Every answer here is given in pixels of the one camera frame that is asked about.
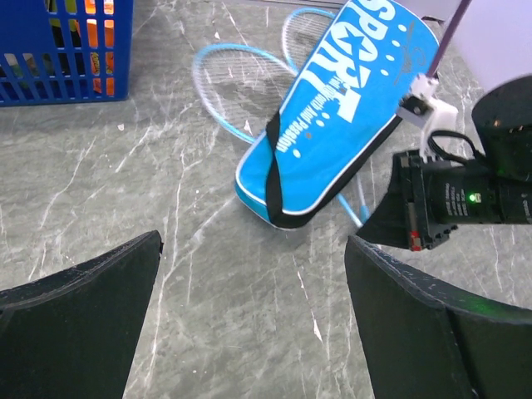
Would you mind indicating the blue racket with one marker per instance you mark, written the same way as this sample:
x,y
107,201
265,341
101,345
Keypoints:
x,y
240,86
301,31

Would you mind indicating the blue plastic shopping basket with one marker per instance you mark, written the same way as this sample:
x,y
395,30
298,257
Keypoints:
x,y
58,52

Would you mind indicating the blue SPORT racket cover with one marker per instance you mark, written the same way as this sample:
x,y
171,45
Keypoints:
x,y
340,108

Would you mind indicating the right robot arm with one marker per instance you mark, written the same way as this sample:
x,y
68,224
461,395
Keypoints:
x,y
494,186

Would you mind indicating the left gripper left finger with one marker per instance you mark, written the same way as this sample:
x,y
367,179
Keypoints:
x,y
73,334

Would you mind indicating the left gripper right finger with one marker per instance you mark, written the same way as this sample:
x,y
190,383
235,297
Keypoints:
x,y
425,338

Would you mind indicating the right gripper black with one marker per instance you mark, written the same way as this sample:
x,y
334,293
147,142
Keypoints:
x,y
403,218

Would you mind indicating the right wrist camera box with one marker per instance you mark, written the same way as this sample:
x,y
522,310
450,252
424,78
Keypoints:
x,y
421,108

